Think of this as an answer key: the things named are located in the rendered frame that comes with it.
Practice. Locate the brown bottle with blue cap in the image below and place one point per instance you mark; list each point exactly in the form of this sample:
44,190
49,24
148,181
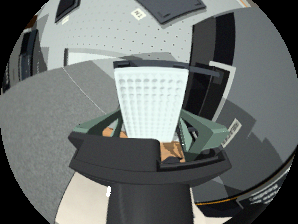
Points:
32,22

